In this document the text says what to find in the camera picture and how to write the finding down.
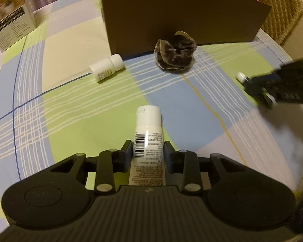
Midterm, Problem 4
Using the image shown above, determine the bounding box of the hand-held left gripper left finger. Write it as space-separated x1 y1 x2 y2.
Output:
50 139 133 195

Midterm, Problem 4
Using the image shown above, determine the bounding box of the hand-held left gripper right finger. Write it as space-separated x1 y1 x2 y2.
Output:
164 141 247 194

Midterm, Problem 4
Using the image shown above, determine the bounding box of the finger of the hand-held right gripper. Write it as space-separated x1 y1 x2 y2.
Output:
245 86 277 110
244 72 281 86

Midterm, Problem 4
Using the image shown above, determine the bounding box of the white squeeze tube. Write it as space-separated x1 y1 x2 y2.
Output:
128 106 166 186

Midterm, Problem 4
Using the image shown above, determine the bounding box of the brown cardboard box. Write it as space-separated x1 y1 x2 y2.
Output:
98 0 272 54

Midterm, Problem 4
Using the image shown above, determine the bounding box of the plaid tablecloth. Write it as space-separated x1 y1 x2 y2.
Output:
0 0 303 232

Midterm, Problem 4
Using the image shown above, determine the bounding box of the dark brown hair scrunchie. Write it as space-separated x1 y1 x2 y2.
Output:
154 31 197 72

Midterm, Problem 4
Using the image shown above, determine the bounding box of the small white pill bottle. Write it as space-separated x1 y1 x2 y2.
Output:
89 54 123 82

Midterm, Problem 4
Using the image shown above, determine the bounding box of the printed product carton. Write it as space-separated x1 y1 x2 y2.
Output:
0 0 37 53

